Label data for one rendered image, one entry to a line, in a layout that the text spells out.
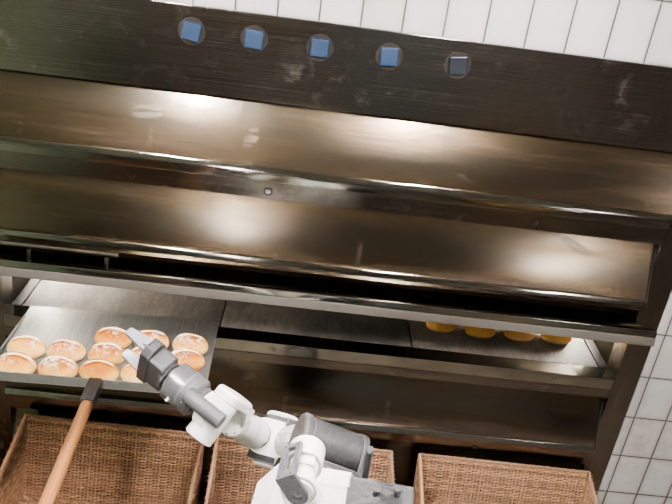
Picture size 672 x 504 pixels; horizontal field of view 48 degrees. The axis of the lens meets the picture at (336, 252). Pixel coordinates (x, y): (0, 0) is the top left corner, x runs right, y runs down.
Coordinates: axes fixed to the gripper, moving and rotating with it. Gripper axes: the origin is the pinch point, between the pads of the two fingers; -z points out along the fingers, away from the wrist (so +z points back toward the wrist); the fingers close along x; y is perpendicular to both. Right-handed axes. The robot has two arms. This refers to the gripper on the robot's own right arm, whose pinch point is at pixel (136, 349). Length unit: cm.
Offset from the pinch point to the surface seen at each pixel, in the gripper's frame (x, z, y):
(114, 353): -30.9, -16.1, -13.0
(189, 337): -29.6, -5.5, -30.3
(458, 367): -26, 58, -78
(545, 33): 65, 29, -97
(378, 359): -30, 38, -65
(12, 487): -87, -27, 11
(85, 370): -29.7, -16.8, -3.5
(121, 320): -42, -28, -29
